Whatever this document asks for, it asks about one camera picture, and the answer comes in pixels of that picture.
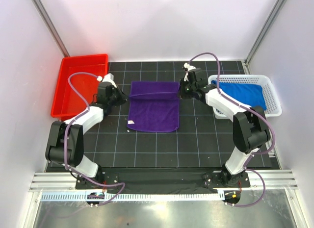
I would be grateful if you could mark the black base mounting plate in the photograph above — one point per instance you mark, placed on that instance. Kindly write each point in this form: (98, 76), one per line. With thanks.
(170, 180)

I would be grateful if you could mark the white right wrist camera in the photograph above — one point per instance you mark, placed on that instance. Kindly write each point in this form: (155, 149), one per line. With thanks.
(187, 68)

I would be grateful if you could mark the aluminium front rail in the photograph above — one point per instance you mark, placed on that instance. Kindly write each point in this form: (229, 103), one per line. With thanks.
(63, 187)

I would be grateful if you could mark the black grid cutting mat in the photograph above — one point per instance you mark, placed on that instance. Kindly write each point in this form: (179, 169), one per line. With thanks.
(200, 141)

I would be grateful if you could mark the purple towel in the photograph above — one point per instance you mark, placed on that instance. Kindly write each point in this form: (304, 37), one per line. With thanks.
(154, 106)

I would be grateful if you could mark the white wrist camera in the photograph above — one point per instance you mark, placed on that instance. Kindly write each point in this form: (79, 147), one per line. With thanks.
(107, 78)
(187, 68)

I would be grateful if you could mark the white plastic mesh basket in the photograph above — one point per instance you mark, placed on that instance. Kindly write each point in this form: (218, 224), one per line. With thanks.
(273, 106)

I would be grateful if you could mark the red plastic bin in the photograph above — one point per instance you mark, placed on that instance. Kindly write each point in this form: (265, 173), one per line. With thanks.
(66, 103)

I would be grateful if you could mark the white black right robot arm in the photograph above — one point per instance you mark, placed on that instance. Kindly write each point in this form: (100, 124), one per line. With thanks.
(250, 130)

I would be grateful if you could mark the right aluminium corner post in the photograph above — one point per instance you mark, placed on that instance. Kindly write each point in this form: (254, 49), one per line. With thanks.
(277, 7)

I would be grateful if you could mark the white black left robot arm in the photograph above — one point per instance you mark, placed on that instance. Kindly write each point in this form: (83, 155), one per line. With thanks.
(65, 144)

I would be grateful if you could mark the left aluminium corner post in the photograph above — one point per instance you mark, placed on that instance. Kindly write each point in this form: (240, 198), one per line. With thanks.
(50, 26)

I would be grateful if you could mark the aluminium corner post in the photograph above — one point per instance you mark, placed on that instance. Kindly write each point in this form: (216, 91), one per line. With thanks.
(50, 26)
(277, 7)

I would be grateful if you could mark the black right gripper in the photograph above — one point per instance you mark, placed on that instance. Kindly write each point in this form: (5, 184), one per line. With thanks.
(181, 93)

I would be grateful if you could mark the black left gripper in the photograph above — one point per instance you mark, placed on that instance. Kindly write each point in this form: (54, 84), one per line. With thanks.
(122, 97)

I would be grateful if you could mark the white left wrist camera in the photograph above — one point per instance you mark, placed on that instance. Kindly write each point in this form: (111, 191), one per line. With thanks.
(107, 78)

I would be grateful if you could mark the blue towel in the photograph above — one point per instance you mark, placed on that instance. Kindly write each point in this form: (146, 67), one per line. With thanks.
(245, 94)

